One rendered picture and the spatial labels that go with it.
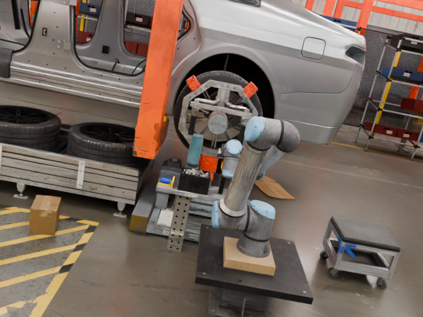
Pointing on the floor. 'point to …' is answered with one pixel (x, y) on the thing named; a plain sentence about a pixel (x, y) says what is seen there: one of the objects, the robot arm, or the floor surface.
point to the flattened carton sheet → (272, 188)
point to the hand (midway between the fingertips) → (223, 158)
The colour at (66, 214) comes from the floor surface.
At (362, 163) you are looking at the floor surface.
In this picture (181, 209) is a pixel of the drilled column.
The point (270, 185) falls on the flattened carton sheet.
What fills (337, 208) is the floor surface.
